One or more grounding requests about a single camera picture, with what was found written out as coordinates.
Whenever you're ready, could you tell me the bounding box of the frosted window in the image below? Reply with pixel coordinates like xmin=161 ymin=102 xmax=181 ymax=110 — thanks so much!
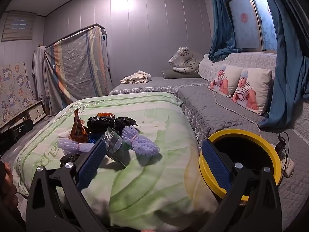
xmin=221 ymin=0 xmax=278 ymax=52

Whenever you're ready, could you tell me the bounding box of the grey bolster pillow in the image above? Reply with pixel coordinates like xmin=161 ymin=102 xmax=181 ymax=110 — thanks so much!
xmin=162 ymin=70 xmax=201 ymax=80

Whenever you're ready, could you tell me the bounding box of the white tiger plush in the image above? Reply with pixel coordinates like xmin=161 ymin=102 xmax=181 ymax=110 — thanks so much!
xmin=168 ymin=46 xmax=202 ymax=73

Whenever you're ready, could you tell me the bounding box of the blue plastic bag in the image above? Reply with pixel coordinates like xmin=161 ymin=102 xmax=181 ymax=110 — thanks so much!
xmin=88 ymin=133 xmax=102 ymax=145

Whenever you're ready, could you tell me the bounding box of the crumpled cream cloth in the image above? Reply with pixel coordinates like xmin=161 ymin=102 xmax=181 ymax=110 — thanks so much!
xmin=120 ymin=71 xmax=152 ymax=85

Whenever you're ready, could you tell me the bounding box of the green floral blanket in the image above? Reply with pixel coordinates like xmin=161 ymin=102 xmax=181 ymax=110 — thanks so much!
xmin=12 ymin=92 xmax=218 ymax=230

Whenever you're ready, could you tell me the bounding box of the black charging cable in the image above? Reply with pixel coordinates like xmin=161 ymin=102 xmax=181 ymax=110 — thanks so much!
xmin=278 ymin=131 xmax=290 ymax=160

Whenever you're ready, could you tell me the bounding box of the person's left hand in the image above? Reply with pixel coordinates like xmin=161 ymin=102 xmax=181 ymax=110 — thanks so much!
xmin=0 ymin=163 xmax=19 ymax=208

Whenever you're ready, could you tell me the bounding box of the white hanging cloth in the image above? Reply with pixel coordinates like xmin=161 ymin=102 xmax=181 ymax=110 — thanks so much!
xmin=32 ymin=45 xmax=46 ymax=101

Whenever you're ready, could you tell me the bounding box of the blue curtain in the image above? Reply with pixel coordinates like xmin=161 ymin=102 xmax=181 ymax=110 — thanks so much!
xmin=258 ymin=0 xmax=309 ymax=129
xmin=205 ymin=0 xmax=243 ymax=62

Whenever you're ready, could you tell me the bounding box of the white power strip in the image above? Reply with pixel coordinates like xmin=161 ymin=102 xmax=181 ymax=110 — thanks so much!
xmin=275 ymin=144 xmax=295 ymax=178

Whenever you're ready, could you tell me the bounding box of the baby print pillow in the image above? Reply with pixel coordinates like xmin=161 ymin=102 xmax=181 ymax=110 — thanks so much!
xmin=231 ymin=68 xmax=273 ymax=115
xmin=208 ymin=64 xmax=243 ymax=97

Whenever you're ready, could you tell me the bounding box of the purple foam fruit net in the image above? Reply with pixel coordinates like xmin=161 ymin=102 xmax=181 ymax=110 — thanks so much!
xmin=121 ymin=125 xmax=161 ymax=156
xmin=57 ymin=135 xmax=97 ymax=155

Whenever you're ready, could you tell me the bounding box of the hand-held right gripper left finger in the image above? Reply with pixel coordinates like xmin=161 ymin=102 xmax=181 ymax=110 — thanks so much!
xmin=25 ymin=139 xmax=108 ymax=232

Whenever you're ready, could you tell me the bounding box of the striped grey sheet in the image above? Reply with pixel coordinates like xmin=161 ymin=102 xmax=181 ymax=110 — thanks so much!
xmin=43 ymin=24 xmax=114 ymax=114

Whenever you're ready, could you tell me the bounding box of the black charger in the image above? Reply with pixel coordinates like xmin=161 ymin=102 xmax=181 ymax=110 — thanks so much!
xmin=275 ymin=135 xmax=286 ymax=154

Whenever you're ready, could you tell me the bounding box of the yellow rimmed black trash bin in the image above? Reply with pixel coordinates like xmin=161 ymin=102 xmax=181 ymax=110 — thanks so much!
xmin=198 ymin=129 xmax=283 ymax=201

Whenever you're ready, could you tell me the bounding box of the cartoon print mat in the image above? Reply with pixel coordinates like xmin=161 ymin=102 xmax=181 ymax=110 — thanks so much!
xmin=0 ymin=61 xmax=37 ymax=126

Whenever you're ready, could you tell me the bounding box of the window blind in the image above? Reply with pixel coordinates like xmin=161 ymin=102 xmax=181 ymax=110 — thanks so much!
xmin=1 ymin=10 xmax=37 ymax=42

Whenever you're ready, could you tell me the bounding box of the orange snack wrapper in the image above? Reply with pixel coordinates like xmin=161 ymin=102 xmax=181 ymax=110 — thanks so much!
xmin=70 ymin=109 xmax=89 ymax=143

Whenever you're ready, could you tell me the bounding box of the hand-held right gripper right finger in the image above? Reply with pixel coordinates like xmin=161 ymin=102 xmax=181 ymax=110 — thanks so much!
xmin=201 ymin=140 xmax=283 ymax=232

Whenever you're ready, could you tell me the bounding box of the black plastic bag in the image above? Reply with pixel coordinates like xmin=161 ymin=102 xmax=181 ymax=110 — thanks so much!
xmin=60 ymin=154 xmax=81 ymax=168
xmin=113 ymin=117 xmax=138 ymax=132
xmin=87 ymin=116 xmax=115 ymax=134

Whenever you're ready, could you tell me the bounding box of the grey quilted cover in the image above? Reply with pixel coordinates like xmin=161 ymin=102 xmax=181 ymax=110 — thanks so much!
xmin=109 ymin=76 xmax=309 ymax=232

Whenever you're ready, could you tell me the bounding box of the white low cabinet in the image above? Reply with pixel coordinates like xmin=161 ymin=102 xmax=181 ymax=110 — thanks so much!
xmin=0 ymin=100 xmax=46 ymax=136

